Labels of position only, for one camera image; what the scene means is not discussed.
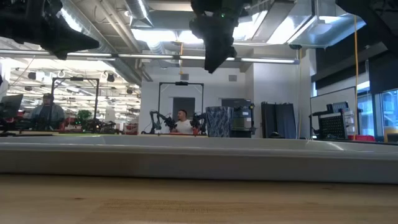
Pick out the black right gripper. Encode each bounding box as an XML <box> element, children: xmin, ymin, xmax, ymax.
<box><xmin>189</xmin><ymin>0</ymin><xmax>252</xmax><ymax>74</ymax></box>

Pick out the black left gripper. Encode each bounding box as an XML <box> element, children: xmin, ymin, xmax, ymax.
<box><xmin>0</xmin><ymin>0</ymin><xmax>100</xmax><ymax>60</ymax></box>

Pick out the gray plastic tray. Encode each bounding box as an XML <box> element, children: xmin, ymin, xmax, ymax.
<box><xmin>0</xmin><ymin>134</ymin><xmax>398</xmax><ymax>184</ymax></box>

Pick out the gray door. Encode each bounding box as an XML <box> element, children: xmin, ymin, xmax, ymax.
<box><xmin>172</xmin><ymin>96</ymin><xmax>196</xmax><ymax>121</ymax></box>

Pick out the person in gray jacket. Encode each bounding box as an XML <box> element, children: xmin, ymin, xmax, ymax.
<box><xmin>29</xmin><ymin>93</ymin><xmax>65</xmax><ymax>130</ymax></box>

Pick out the green potted plant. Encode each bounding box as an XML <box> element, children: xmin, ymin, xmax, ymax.
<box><xmin>76</xmin><ymin>109</ymin><xmax>93</xmax><ymax>125</ymax></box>

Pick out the black equipment cart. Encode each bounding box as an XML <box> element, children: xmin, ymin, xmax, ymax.
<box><xmin>231</xmin><ymin>104</ymin><xmax>257</xmax><ymax>138</ymax></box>

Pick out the long ceiling light bar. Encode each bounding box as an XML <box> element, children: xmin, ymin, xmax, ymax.
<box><xmin>0</xmin><ymin>49</ymin><xmax>301</xmax><ymax>65</ymax></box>

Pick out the dark computer monitor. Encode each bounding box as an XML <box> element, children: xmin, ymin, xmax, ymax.
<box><xmin>0</xmin><ymin>94</ymin><xmax>24</xmax><ymax>119</ymax></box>

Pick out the person in white shirt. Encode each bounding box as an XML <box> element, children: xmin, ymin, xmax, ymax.
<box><xmin>172</xmin><ymin>109</ymin><xmax>194</xmax><ymax>135</ymax></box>

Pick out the dark folding partition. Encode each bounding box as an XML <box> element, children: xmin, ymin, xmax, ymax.
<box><xmin>261</xmin><ymin>101</ymin><xmax>297</xmax><ymax>139</ymax></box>

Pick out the white whiteboard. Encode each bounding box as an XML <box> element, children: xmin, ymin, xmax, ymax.
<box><xmin>310</xmin><ymin>86</ymin><xmax>357</xmax><ymax>139</ymax></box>

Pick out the black pegboard cart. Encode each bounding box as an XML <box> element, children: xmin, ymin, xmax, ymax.
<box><xmin>309</xmin><ymin>101</ymin><xmax>363</xmax><ymax>140</ymax></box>

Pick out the red bin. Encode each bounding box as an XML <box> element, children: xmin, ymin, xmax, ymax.
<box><xmin>347</xmin><ymin>134</ymin><xmax>376</xmax><ymax>142</ymax></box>

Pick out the short yellow hanging cable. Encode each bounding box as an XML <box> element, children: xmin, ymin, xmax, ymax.
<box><xmin>178</xmin><ymin>42</ymin><xmax>185</xmax><ymax>75</ymax></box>

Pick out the dark wall board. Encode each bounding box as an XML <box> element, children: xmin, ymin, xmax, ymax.
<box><xmin>221</xmin><ymin>98</ymin><xmax>252</xmax><ymax>108</ymax></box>

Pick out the black metal rig frame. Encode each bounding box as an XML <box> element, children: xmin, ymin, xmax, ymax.
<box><xmin>157</xmin><ymin>82</ymin><xmax>205</xmax><ymax>135</ymax></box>
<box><xmin>50</xmin><ymin>77</ymin><xmax>100</xmax><ymax>131</ymax></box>

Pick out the long yellow hanging cable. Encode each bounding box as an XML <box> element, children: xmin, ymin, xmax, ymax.
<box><xmin>353</xmin><ymin>15</ymin><xmax>360</xmax><ymax>141</ymax></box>

